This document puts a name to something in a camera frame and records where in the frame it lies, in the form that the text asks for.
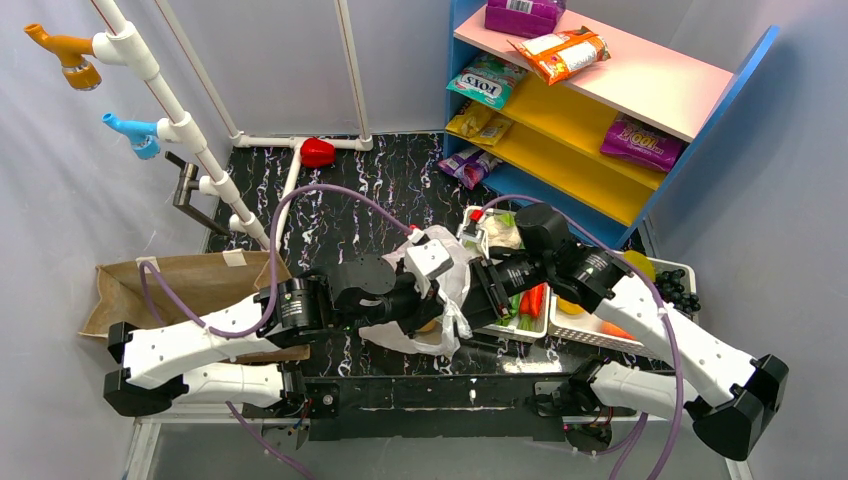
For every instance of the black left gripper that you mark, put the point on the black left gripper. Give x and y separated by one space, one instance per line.
429 309

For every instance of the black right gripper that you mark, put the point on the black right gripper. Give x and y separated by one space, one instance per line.
486 291

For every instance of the yellow pear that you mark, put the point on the yellow pear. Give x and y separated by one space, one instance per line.
428 327

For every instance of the white plastic grocery bag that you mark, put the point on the white plastic grocery bag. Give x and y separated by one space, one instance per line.
451 288

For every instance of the orange snack bag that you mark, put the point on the orange snack bag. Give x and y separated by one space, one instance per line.
558 56

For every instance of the purple snack bag top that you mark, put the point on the purple snack bag top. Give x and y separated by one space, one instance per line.
523 18

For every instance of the purple snack bag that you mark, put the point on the purple snack bag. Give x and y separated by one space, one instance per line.
523 18
638 143
469 166

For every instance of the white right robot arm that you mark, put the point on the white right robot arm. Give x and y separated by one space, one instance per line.
728 396

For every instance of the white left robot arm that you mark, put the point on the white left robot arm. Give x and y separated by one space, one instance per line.
195 361

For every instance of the purple snack bag bottom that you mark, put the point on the purple snack bag bottom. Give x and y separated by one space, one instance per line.
469 166

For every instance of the purple snack bag right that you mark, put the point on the purple snack bag right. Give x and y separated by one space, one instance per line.
638 143

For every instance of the green Fox's candy bag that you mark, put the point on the green Fox's candy bag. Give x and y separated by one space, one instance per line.
488 79

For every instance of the green chili pepper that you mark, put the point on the green chili pepper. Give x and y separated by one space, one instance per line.
515 307

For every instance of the orange carrot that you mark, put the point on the orange carrot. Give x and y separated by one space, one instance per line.
532 301

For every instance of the white vegetable basket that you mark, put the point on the white vegetable basket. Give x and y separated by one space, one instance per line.
524 330

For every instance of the white cauliflower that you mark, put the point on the white cauliflower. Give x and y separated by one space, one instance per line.
501 231

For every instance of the white fruit basket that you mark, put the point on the white fruit basket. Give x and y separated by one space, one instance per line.
589 329

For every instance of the yellow lemon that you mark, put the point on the yellow lemon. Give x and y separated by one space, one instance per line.
569 308

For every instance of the orange peach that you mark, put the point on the orange peach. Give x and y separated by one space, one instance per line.
610 329

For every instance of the yellow starfruit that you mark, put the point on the yellow starfruit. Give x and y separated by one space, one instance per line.
641 263

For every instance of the red pepper toy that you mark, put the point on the red pepper toy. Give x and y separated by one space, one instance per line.
316 153

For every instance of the yellow snack packet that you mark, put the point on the yellow snack packet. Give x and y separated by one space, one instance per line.
479 124

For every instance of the black grapes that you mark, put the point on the black grapes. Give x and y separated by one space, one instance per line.
671 286

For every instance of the colourful wooden shelf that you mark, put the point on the colourful wooden shelf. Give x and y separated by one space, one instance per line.
552 151

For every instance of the dark metal hook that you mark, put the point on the dark metal hook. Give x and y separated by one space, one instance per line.
188 182

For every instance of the blue pipe hook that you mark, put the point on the blue pipe hook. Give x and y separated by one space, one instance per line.
142 136

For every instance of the orange pipe hook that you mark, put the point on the orange pipe hook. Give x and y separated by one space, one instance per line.
72 54

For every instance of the aluminium base frame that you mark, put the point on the aluminium base frame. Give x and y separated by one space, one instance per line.
543 407

